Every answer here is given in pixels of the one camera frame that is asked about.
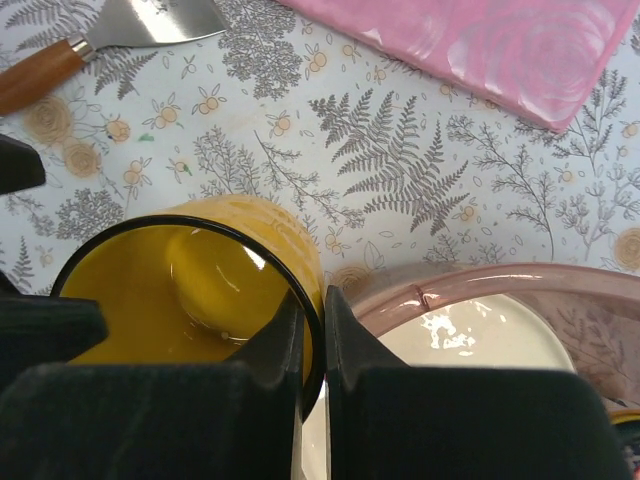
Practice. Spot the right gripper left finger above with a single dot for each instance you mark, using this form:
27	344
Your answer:
238	419

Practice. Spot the pink transparent plastic bin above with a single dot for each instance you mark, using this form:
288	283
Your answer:
593	312

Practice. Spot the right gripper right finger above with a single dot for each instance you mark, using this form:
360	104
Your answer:
389	420

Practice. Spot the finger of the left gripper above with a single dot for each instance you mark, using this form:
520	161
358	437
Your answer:
40	329
21	166

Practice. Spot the metal spatula wooden handle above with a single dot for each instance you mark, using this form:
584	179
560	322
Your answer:
119	24

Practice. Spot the pink satin cloth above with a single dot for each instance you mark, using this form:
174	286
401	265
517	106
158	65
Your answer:
538	59

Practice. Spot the yellow orange cup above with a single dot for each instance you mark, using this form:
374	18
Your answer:
193	283

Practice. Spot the yellow bottom plate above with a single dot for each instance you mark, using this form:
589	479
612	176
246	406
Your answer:
490	332

